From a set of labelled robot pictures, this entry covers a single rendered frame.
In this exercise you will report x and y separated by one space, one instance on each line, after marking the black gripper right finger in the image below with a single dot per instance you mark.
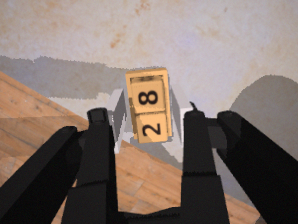
265 171

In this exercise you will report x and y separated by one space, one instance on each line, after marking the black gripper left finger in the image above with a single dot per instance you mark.
36 191

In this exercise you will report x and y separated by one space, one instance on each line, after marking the orange rectangular tray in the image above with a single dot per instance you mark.
149 72

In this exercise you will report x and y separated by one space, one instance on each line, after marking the tan wooden cube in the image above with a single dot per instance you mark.
147 94
151 127

